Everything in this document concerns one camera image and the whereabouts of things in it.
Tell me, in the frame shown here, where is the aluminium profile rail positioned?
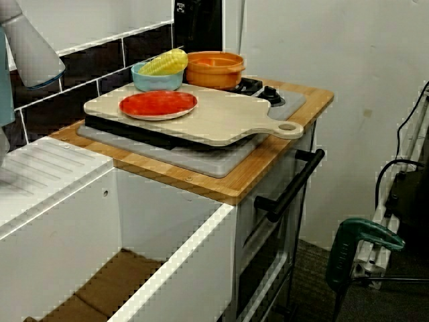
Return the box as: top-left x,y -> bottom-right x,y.
351,90 -> 429,291

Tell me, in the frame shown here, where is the white toy oven front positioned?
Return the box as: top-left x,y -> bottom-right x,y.
234,123 -> 318,322

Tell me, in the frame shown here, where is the green clamp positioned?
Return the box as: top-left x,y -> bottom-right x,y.
325,217 -> 406,298

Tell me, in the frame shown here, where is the teal box appliance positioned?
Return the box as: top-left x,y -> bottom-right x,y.
0,25 -> 16,127

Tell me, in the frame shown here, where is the wooden cutting board with handle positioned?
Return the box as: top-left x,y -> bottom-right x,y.
82,80 -> 304,148

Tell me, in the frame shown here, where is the black slanted side panel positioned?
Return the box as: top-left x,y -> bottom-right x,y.
174,0 -> 225,54

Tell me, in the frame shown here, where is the black equipment box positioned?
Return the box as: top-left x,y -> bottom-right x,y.
385,167 -> 429,242

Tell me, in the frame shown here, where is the thin black cable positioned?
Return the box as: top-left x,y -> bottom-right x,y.
397,80 -> 429,162

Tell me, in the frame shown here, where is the white toy sink unit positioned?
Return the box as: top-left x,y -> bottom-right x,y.
0,136 -> 239,322

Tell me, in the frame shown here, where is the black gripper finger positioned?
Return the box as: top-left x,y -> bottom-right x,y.
173,0 -> 196,31

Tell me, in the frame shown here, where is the black oven door handle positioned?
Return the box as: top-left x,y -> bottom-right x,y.
253,148 -> 326,223

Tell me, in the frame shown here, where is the red plate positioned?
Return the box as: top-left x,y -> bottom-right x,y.
119,89 -> 198,121

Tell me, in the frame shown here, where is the thick black cable loop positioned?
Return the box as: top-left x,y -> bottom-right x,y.
374,160 -> 426,215

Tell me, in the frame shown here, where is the yellow toy corn cob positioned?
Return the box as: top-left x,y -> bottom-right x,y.
137,48 -> 189,76

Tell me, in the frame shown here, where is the white backsplash rail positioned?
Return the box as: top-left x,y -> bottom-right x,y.
55,16 -> 175,58

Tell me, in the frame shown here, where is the light blue plastic bowl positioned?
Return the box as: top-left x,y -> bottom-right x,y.
130,62 -> 185,93

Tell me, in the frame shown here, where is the brown cardboard sheet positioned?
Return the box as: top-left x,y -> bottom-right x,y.
23,247 -> 167,322

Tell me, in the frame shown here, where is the dark tiled backsplash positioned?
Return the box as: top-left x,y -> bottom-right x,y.
6,18 -> 185,152

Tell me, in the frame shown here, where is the grey toy stove top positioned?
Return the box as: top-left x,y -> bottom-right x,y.
76,85 -> 308,178

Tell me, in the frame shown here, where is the black stove knob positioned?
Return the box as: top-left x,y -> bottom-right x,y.
261,85 -> 286,108

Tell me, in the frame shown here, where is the black burner grate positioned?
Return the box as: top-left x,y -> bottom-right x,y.
231,76 -> 264,99

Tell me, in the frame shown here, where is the orange toy pot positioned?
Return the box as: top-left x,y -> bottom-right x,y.
185,50 -> 246,91

